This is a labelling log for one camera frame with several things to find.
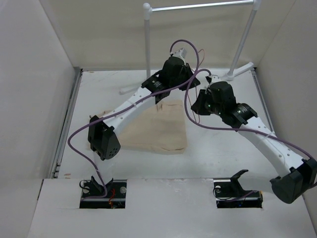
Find white clothes rack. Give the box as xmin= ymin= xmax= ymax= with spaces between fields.
xmin=119 ymin=0 xmax=263 ymax=95

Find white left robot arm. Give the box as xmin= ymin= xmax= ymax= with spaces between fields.
xmin=88 ymin=48 xmax=193 ymax=166

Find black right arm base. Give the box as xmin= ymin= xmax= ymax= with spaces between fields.
xmin=212 ymin=170 xmax=263 ymax=209

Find pink wire hanger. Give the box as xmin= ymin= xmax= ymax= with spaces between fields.
xmin=193 ymin=48 xmax=206 ymax=124

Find beige cargo trousers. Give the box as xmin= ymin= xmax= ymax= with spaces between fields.
xmin=85 ymin=99 xmax=189 ymax=155

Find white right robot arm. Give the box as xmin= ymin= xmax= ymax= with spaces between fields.
xmin=191 ymin=76 xmax=317 ymax=204

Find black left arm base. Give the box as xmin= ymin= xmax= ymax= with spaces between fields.
xmin=79 ymin=176 xmax=127 ymax=209

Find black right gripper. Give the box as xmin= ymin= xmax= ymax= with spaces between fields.
xmin=191 ymin=89 xmax=224 ymax=117

